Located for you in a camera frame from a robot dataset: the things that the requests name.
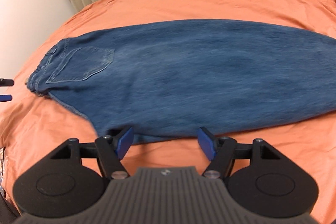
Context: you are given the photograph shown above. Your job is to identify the orange bed sheet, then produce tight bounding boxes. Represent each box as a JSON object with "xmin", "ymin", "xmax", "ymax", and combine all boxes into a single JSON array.
[{"xmin": 1, "ymin": 0, "xmax": 335, "ymax": 223}]

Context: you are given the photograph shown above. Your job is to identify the blue denim jeans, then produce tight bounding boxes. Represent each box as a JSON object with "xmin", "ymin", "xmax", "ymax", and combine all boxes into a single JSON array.
[{"xmin": 27, "ymin": 19, "xmax": 335, "ymax": 143}]

